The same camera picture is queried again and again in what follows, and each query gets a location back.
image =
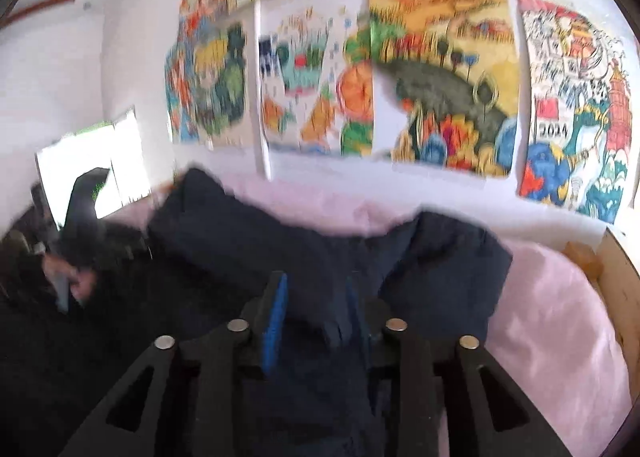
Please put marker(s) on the landscape fields drawing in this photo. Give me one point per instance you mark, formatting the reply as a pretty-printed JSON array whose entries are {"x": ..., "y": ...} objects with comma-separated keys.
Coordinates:
[{"x": 445, "y": 77}]

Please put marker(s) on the fruit drink drawing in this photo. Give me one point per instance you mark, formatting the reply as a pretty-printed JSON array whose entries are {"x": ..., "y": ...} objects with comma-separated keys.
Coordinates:
[{"x": 315, "y": 87}]

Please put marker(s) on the pink duvet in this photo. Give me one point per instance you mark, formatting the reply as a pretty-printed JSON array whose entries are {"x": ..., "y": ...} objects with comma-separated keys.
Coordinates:
[{"x": 550, "y": 327}]

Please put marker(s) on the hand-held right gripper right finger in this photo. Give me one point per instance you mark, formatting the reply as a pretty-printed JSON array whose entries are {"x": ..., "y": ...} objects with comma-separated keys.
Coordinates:
[{"x": 361, "y": 322}]

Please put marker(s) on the orange-haired girl blue drawing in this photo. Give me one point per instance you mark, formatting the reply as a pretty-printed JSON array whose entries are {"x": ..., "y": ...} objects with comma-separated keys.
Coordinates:
[{"x": 179, "y": 92}]

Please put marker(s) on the person's left hand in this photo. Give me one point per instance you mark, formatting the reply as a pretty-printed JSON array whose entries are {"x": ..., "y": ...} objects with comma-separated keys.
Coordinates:
[{"x": 82, "y": 282}]

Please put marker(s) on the bright window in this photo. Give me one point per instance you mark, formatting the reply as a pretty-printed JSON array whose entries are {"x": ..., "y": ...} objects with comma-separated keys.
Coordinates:
[{"x": 95, "y": 167}]

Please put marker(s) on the blond boy drawing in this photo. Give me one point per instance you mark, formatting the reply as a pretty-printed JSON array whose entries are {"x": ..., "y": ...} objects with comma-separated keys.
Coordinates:
[{"x": 222, "y": 82}]

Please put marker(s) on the wooden bed frame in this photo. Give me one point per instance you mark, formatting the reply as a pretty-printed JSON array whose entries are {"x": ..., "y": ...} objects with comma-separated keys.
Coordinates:
[{"x": 620, "y": 282}]

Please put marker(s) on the white wall pipe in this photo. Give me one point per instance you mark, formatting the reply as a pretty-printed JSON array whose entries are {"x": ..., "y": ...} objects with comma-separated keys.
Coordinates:
[{"x": 263, "y": 97}]

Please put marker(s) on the city dragon drawing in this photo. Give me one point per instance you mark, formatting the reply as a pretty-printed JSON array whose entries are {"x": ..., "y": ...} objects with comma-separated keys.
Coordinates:
[{"x": 575, "y": 112}]

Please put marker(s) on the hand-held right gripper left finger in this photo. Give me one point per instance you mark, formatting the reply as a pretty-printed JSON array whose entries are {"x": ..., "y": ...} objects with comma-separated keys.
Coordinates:
[{"x": 275, "y": 327}]

